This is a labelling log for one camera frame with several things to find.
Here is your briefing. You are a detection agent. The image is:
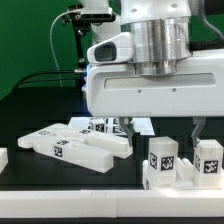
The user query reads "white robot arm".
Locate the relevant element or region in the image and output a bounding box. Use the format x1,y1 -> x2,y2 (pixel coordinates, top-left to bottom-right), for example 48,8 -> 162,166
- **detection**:
86,0 -> 224,144

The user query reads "white tagged cube left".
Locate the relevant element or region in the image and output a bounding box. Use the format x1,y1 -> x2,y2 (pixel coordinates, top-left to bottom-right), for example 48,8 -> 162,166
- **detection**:
90,119 -> 106,133

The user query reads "white chair seat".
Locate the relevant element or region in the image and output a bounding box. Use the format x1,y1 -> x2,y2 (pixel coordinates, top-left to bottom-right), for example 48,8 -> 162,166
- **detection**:
142,158 -> 224,190

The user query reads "white tagged cube right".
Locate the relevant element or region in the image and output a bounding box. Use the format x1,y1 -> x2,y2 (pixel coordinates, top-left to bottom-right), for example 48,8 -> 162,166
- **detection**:
113,118 -> 123,134

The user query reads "white chair back frame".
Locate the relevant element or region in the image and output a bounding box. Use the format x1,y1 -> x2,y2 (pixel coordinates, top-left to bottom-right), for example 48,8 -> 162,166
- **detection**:
17,123 -> 133,173

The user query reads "white left fence bar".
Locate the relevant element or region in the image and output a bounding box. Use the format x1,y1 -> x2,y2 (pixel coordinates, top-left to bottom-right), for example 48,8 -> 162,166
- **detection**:
0,148 -> 8,174

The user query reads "white fence bar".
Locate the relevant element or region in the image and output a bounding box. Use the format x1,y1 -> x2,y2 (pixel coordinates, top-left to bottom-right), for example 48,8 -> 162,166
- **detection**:
0,189 -> 224,218
0,148 -> 8,174

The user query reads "white tagged cube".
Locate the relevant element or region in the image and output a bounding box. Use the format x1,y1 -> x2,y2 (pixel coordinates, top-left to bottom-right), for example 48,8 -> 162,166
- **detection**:
90,119 -> 106,133
113,118 -> 123,134

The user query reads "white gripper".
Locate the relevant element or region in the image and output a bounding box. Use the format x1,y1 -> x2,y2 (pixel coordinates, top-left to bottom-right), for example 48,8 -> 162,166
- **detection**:
86,33 -> 224,147

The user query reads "white tagged flat plate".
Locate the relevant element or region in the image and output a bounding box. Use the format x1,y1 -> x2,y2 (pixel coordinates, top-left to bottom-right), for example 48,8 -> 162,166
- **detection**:
69,117 -> 154,135

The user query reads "white front fence bar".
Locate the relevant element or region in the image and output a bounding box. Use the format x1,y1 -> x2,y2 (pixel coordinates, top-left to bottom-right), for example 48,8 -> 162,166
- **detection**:
0,189 -> 224,218

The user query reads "black base cable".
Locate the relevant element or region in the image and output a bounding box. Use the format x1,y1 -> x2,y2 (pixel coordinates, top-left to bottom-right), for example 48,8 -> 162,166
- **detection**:
12,69 -> 87,93

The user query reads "black rear camera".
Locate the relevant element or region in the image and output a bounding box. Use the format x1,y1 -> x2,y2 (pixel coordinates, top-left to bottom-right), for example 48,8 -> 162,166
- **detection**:
81,7 -> 116,23

